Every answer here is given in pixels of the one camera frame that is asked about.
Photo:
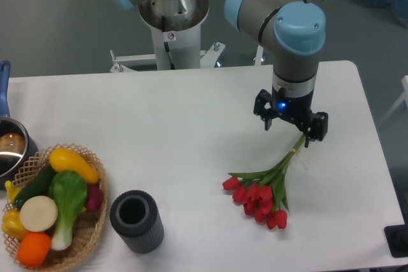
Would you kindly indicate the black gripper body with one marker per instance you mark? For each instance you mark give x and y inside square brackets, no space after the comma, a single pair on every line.
[295,110]

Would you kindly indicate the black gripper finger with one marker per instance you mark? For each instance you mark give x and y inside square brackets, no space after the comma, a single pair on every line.
[260,108]
[315,127]

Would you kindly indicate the red tulip bouquet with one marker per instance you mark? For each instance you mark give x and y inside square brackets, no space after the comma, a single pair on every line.
[263,194]

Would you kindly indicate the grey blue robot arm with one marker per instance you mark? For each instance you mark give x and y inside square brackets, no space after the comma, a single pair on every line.
[293,30]

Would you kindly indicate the white furniture leg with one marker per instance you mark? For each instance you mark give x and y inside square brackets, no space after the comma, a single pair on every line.
[401,99]

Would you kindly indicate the black device at table edge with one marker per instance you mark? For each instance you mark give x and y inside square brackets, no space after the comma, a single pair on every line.
[396,237]

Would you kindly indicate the dark grey ribbed vase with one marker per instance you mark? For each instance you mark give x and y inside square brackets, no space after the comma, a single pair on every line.
[135,217]

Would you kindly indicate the red radish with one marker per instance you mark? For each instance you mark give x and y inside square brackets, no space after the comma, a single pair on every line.
[94,198]

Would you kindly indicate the yellow squash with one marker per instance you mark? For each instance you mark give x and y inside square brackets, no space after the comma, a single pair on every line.
[64,159]

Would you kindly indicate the green bok choy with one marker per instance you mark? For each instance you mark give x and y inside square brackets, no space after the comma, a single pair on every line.
[68,190]

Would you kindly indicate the woven wicker basket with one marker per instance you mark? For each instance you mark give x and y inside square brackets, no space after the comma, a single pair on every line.
[87,228]

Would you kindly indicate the green cucumber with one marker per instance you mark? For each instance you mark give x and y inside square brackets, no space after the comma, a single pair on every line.
[38,186]

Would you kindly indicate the round beige radish slice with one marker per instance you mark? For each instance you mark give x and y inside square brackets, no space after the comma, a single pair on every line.
[38,214]

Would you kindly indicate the yellow banana tip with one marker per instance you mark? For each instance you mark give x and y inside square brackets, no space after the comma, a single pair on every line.
[11,190]

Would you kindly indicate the orange fruit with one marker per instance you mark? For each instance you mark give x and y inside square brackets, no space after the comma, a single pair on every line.
[33,249]

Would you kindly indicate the yellow bell pepper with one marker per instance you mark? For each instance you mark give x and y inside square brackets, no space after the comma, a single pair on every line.
[12,226]

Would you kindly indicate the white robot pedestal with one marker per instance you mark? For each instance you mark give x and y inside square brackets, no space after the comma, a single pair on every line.
[175,28]

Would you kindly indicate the blue handled saucepan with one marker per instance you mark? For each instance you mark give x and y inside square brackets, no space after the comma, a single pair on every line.
[16,144]

